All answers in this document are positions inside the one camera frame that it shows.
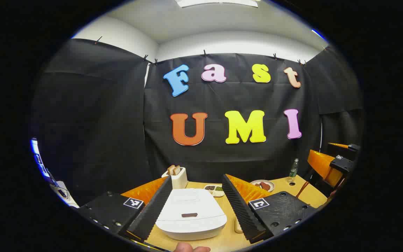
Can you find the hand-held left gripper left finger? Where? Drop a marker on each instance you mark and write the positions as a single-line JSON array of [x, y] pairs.
[[152, 213]]

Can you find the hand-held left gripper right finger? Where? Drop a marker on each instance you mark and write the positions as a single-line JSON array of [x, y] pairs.
[[240, 213]]

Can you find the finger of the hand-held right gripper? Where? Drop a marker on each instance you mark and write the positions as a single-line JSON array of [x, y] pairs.
[[341, 146], [322, 164]]

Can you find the white rice cooker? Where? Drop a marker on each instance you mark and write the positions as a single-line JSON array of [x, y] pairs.
[[191, 206]]

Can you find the cream square dish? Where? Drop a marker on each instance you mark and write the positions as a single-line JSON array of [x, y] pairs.
[[238, 225]]

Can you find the green plastic bottle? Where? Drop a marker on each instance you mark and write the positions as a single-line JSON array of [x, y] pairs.
[[293, 171]]

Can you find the white divided dish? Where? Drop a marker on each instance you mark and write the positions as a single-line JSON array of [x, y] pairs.
[[212, 189]]

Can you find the round white plate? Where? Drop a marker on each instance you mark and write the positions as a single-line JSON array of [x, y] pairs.
[[269, 182]]

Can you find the white toaster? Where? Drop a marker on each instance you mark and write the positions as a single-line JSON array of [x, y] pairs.
[[179, 180]]

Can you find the toast slice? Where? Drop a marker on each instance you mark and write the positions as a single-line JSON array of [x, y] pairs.
[[177, 170], [170, 170]]

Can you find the white side desk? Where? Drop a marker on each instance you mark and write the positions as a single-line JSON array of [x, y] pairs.
[[65, 196]]

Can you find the black backdrop cloth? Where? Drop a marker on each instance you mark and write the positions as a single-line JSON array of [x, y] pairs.
[[117, 122]]

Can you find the computer monitor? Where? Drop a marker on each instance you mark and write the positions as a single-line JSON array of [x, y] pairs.
[[39, 157]]

